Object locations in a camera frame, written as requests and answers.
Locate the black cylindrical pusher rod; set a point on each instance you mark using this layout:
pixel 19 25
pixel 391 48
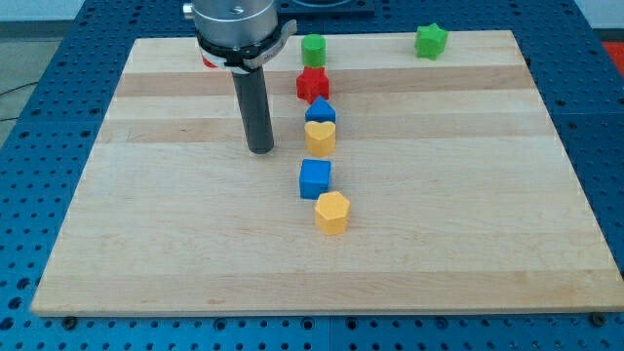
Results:
pixel 254 109

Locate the red star block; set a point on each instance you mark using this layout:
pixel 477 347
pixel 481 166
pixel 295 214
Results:
pixel 312 83

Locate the green star block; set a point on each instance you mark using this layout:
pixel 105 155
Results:
pixel 430 41

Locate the light wooden board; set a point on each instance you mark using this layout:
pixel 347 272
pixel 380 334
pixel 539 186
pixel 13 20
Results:
pixel 448 192

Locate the green cylinder block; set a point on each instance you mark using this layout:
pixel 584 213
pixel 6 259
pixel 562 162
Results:
pixel 313 50

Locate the blue pentagon house block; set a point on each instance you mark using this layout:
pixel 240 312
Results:
pixel 320 111

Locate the yellow heart block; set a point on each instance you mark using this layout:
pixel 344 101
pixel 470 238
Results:
pixel 320 137

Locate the blue cube block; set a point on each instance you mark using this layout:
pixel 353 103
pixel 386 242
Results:
pixel 314 178

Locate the yellow hexagon block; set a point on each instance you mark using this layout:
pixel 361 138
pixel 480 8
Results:
pixel 332 213

